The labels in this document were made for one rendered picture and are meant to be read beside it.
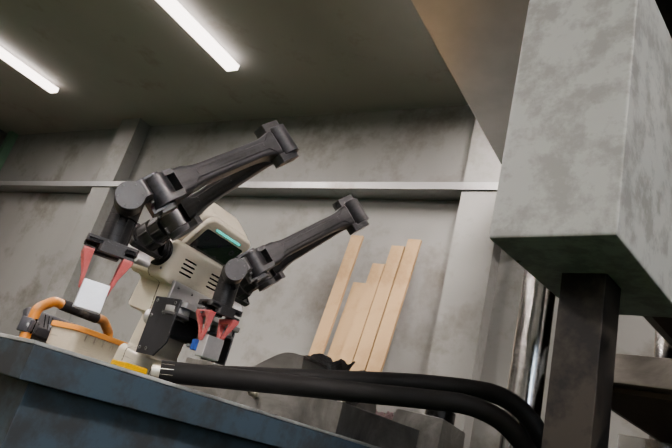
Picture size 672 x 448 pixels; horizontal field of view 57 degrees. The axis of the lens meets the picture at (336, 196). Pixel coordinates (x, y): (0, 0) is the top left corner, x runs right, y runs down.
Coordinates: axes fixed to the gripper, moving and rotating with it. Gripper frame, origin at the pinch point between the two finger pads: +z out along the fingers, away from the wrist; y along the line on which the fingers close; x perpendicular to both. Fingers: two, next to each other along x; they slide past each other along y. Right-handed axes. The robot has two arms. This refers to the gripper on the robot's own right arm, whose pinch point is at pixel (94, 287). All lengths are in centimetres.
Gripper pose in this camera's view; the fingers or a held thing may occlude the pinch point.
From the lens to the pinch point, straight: 130.0
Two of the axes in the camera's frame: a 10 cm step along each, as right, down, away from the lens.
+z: -2.5, 8.9, -3.7
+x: -4.4, 2.4, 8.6
